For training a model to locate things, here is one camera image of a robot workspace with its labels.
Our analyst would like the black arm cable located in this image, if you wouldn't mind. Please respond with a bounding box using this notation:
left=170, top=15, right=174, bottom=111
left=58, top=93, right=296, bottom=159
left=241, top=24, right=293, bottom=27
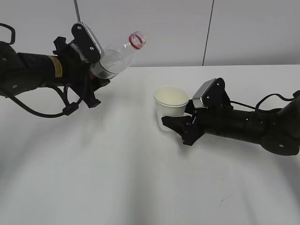
left=229, top=93, right=295, bottom=111
left=0, top=22, right=82, bottom=118

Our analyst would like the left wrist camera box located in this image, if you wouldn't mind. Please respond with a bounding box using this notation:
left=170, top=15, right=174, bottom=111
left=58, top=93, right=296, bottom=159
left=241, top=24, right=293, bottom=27
left=71, top=22, right=103, bottom=64

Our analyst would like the clear water bottle red label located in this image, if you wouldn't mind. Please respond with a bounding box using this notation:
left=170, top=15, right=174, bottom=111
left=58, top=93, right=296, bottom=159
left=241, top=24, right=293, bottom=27
left=90, top=31, right=146, bottom=80

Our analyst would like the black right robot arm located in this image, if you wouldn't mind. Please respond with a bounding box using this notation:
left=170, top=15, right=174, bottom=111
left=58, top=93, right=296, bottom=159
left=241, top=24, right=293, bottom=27
left=161, top=91, right=300, bottom=156

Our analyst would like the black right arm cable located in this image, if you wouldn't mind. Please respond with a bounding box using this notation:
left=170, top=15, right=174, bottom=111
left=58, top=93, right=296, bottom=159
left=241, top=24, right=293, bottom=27
left=229, top=93, right=295, bottom=111

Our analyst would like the white paper cup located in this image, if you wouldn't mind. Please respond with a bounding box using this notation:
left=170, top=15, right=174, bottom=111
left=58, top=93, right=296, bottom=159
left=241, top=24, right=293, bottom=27
left=154, top=86, right=189, bottom=131

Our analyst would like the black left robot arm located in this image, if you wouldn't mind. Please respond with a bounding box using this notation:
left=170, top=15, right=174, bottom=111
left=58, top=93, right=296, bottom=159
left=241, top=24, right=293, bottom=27
left=0, top=37, right=110, bottom=108

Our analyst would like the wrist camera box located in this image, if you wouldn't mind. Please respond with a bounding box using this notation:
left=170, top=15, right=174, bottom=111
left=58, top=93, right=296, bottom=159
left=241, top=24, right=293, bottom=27
left=192, top=78, right=231, bottom=109
left=71, top=22, right=103, bottom=64

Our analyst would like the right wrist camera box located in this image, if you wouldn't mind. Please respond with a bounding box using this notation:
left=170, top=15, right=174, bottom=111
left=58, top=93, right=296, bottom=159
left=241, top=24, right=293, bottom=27
left=192, top=78, right=231, bottom=109

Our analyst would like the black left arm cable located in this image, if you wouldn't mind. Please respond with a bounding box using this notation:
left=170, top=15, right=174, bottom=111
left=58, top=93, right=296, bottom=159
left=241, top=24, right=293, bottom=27
left=0, top=22, right=82, bottom=118

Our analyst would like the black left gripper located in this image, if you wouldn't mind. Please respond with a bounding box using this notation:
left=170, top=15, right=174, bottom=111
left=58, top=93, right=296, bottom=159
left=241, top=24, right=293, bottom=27
left=53, top=37, right=110, bottom=108

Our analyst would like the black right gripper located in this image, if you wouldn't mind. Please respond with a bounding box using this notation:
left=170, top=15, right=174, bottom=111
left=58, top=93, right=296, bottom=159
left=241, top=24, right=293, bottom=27
left=161, top=99, right=234, bottom=146

